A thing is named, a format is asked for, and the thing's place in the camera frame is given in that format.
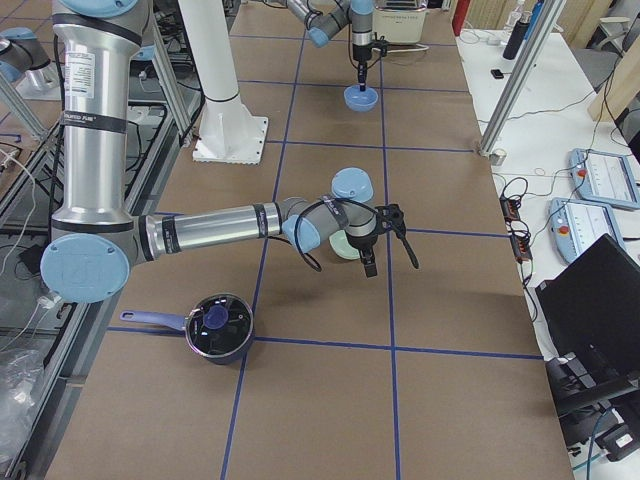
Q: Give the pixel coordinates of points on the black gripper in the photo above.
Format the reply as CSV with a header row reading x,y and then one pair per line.
x,y
363,244
359,53

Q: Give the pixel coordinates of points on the green bowl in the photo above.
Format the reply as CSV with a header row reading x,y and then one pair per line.
x,y
341,247

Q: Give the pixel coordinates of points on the blue bowl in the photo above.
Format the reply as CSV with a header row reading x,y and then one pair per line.
x,y
360,100

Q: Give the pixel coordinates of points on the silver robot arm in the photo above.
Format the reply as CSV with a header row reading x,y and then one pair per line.
x,y
95,240
322,27

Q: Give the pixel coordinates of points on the cream toaster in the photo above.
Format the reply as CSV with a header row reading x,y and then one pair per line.
x,y
400,23

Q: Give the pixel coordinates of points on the orange black power strip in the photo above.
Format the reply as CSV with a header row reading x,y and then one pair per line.
x,y
518,231

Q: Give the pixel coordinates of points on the black water bottle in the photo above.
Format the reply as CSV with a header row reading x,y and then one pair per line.
x,y
517,36

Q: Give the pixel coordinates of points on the blue saucepan with lid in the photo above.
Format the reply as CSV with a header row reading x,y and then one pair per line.
x,y
219,328

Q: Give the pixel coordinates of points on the blue teach pendant near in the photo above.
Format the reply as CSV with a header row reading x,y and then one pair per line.
x,y
577,224

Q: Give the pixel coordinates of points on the blue teach pendant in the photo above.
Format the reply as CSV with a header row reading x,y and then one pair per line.
x,y
604,177
577,224

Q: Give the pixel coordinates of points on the black laptop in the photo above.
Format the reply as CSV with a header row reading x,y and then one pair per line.
x,y
594,302

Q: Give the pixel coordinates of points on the blue teach pendant far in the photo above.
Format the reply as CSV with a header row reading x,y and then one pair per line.
x,y
604,177

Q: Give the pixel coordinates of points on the clear plastic bag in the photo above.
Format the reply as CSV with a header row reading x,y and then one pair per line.
x,y
22,379

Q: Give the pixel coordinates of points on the white pedestal column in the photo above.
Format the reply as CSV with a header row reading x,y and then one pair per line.
x,y
228,132

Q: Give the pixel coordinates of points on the aluminium frame post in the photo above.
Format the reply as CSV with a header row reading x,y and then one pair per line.
x,y
541,27

